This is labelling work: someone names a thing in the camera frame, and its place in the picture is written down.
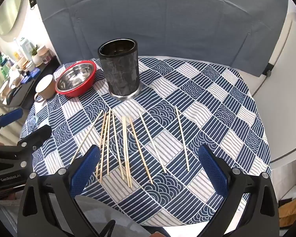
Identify blue and white patterned tablecloth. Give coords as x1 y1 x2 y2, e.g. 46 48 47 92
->
19 57 272 228

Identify oval wall mirror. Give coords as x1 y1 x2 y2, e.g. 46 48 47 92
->
0 0 25 34

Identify clear eyeglasses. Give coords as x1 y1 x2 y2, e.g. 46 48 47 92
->
27 114 42 129

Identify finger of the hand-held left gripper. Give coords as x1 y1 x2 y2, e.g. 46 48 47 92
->
17 125 52 151
0 108 24 144

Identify black power cable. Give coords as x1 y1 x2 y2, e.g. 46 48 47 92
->
252 64 272 97

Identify small potted plant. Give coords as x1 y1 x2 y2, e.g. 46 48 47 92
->
31 45 41 65

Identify orange cloth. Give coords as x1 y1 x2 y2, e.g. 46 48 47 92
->
277 197 296 225

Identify pale green bottle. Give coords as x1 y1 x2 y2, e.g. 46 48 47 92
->
19 38 32 55

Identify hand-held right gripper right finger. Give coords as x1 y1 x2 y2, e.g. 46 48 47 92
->
198 144 280 237

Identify bunch of wooden chopsticks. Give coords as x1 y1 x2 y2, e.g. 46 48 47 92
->
70 106 190 188

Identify beige mug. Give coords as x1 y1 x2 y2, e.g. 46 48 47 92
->
34 74 57 103

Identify red bowl with steel inside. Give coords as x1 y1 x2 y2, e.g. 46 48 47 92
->
55 60 97 98

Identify grey backdrop cloth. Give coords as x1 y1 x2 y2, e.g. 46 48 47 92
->
33 0 289 76

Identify black cylindrical utensil holder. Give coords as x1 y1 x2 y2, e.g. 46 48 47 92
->
98 39 140 101

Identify dark side table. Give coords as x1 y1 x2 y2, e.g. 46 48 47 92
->
0 55 61 110

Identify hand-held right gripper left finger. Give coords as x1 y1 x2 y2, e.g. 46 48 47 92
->
17 145 114 237

